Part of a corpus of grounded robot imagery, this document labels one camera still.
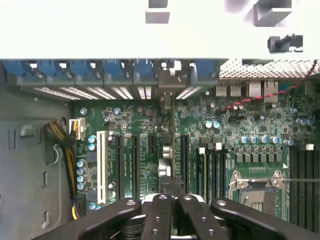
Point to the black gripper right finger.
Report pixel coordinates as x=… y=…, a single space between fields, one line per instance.
x=197 y=220

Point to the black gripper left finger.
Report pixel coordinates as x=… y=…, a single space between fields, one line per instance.
x=160 y=220

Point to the silver chipset heatsink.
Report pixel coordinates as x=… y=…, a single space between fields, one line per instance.
x=147 y=197

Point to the black RAM slot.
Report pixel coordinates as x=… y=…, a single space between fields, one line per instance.
x=317 y=182
x=212 y=175
x=309 y=182
x=223 y=175
x=302 y=182
x=294 y=182
x=218 y=175

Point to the long expansion slot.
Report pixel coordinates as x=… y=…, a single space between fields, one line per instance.
x=119 y=165
x=185 y=162
x=136 y=165

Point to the CPU socket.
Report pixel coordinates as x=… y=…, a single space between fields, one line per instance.
x=257 y=197

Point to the short expansion slot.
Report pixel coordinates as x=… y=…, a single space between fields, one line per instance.
x=153 y=145

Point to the metal socket cover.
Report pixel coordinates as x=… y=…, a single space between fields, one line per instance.
x=271 y=202

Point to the white expansion slot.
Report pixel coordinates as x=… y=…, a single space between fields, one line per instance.
x=102 y=165

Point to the green motherboard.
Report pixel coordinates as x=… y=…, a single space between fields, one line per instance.
x=250 y=125

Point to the thin metal locking lever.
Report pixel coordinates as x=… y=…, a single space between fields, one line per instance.
x=300 y=179

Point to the white power connector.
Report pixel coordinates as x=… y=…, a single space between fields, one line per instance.
x=78 y=128

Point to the silver port block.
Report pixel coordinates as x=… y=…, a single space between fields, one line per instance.
x=228 y=88
x=271 y=90
x=255 y=88

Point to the blue slot cover latch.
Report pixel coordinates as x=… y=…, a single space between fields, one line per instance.
x=82 y=70
x=143 y=70
x=15 y=70
x=113 y=70
x=50 y=70
x=203 y=71

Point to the open black PC case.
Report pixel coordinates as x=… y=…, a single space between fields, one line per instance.
x=25 y=150

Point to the grey corner fixture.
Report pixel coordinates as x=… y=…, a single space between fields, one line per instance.
x=275 y=45

